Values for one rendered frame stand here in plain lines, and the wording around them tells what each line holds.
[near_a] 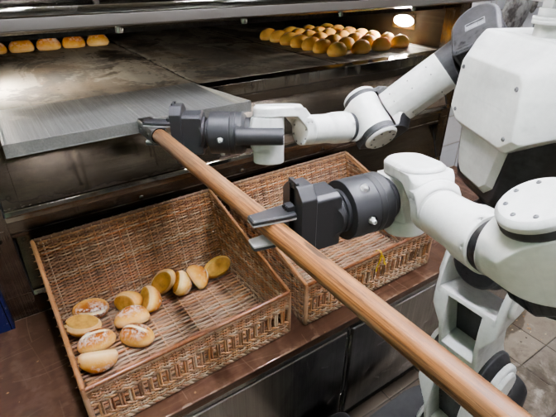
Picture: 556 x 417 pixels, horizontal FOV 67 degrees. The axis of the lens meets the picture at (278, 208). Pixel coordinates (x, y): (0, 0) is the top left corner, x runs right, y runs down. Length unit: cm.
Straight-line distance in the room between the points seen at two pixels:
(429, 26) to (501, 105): 146
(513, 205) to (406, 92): 58
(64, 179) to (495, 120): 106
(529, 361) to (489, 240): 179
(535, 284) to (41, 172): 116
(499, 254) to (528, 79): 33
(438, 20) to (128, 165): 149
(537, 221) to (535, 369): 182
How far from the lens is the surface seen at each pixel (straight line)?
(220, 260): 143
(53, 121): 115
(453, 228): 52
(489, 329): 101
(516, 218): 44
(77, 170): 131
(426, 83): 99
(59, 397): 126
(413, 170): 60
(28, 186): 130
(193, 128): 89
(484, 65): 81
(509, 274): 47
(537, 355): 230
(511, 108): 74
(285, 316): 125
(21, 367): 137
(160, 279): 139
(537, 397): 213
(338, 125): 96
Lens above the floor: 150
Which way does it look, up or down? 30 degrees down
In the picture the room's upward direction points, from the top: straight up
